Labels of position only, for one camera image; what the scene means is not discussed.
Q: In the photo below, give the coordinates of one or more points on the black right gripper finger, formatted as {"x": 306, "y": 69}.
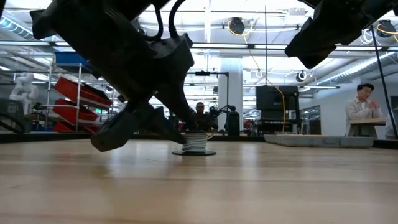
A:
{"x": 311, "y": 49}

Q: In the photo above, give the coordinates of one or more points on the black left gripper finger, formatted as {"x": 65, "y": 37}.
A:
{"x": 115, "y": 132}
{"x": 177, "y": 109}

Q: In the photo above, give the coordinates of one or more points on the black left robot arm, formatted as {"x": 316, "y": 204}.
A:
{"x": 109, "y": 6}

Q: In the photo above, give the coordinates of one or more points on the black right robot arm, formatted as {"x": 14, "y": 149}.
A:
{"x": 388, "y": 9}

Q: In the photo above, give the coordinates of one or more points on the person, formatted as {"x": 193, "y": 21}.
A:
{"x": 200, "y": 119}
{"x": 357, "y": 112}

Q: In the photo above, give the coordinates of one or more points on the small black ceiling reel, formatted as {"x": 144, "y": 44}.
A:
{"x": 301, "y": 75}

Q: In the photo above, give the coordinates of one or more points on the blue storage bin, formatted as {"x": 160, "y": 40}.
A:
{"x": 66, "y": 59}

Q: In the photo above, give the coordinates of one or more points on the thin black vertical pole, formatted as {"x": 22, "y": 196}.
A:
{"x": 266, "y": 46}

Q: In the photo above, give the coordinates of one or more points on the distant black robot arms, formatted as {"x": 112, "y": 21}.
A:
{"x": 222, "y": 109}

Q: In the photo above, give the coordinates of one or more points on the shelf rack red bins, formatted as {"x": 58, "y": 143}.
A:
{"x": 71, "y": 90}

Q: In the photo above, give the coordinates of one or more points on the black tower stand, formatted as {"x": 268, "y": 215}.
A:
{"x": 234, "y": 123}

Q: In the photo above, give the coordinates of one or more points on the white building column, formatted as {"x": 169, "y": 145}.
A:
{"x": 230, "y": 81}

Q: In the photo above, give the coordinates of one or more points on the black monitor on stand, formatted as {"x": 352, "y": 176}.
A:
{"x": 273, "y": 98}

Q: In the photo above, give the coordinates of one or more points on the long ceiling light strip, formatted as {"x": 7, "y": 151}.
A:
{"x": 224, "y": 45}

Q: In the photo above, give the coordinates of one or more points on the thin black slanted pole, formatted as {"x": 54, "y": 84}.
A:
{"x": 386, "y": 93}

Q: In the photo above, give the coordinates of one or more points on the white robot figure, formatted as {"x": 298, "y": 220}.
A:
{"x": 25, "y": 90}

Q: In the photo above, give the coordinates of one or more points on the wooden desk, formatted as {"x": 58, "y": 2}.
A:
{"x": 370, "y": 122}

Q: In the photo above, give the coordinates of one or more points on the black distant rig frame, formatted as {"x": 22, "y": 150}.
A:
{"x": 202, "y": 73}

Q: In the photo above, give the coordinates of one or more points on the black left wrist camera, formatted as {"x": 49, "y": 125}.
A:
{"x": 174, "y": 59}

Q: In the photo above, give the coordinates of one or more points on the black metal table frame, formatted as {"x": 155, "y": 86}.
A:
{"x": 62, "y": 137}

